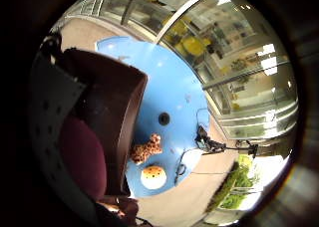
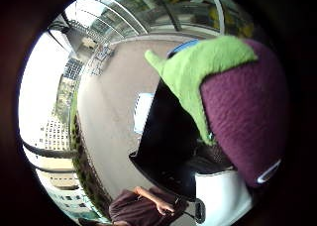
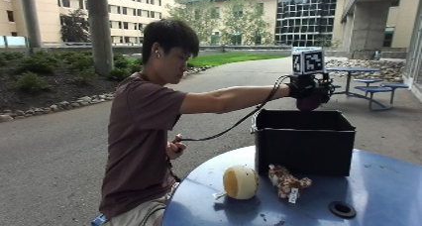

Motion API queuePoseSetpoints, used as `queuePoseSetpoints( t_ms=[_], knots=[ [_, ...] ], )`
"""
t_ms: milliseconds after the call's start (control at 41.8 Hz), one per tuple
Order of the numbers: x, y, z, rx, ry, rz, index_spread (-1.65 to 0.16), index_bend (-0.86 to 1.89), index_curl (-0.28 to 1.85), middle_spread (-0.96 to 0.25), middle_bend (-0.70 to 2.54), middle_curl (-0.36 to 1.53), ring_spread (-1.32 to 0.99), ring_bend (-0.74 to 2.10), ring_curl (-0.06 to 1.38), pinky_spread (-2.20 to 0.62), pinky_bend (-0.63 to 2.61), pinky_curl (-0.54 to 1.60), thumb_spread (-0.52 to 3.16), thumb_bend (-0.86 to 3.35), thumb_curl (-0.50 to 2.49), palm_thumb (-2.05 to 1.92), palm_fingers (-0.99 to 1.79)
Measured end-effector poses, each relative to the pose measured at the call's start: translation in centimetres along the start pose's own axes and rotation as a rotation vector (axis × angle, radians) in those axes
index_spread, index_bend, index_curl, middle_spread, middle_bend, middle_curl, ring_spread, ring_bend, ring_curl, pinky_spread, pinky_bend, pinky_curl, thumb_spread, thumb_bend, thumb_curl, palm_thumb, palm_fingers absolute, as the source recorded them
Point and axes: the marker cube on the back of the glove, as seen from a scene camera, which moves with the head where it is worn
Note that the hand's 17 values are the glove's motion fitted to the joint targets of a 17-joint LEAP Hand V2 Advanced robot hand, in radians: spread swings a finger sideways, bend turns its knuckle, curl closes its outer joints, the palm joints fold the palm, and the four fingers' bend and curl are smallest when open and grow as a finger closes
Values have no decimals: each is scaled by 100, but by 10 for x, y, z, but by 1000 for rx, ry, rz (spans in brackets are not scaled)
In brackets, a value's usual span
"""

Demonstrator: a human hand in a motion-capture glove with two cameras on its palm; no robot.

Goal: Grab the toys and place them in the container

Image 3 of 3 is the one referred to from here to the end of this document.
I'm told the white toy tag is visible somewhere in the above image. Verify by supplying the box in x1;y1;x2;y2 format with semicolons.
287;187;300;205

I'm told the cream and yellow plush ball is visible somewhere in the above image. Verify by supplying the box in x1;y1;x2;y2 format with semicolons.
221;165;261;201

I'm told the green leafy tree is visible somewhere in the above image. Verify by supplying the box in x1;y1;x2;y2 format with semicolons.
218;0;274;46

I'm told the blue outdoor picnic table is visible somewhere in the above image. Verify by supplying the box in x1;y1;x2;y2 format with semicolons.
326;66;382;98

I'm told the bed of green shrubs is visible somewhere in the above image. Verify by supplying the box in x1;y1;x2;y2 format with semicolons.
0;49;145;94

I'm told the blue round picnic seat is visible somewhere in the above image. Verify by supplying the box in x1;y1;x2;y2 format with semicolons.
379;82;410;105
352;85;394;112
351;77;384;87

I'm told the black storage box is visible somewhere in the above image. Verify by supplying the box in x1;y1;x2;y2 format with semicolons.
250;108;356;177

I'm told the black ring in table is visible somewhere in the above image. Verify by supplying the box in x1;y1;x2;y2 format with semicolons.
327;200;356;219

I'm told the spotted giraffe soft toy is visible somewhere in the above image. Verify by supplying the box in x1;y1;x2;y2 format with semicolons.
267;164;314;200

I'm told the green lawn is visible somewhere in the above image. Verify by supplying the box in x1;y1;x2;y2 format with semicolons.
187;52;290;68

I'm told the row of border stones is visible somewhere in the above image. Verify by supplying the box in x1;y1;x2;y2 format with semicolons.
0;64;213;123

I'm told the concrete square column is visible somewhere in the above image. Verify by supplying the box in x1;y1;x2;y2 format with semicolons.
350;0;392;53

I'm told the beige building with windows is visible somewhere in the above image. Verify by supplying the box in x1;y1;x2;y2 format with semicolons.
0;0;177;46

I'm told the dark glass facade building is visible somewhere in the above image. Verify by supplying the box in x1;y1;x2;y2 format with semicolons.
274;0;339;48

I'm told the black glove cable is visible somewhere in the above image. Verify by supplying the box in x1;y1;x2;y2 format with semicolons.
169;74;292;184

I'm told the grey round pole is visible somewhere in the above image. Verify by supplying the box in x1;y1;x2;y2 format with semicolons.
18;0;45;52
83;0;115;76

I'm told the dark maroon round soft toy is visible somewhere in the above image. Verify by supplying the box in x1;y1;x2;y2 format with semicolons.
295;94;323;113

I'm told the bed of grey rocks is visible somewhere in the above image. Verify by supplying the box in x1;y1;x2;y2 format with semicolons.
324;57;407;83

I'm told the the person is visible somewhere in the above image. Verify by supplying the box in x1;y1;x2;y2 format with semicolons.
98;19;292;226

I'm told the white cube with black markers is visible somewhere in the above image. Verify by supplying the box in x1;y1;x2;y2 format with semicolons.
291;47;326;76

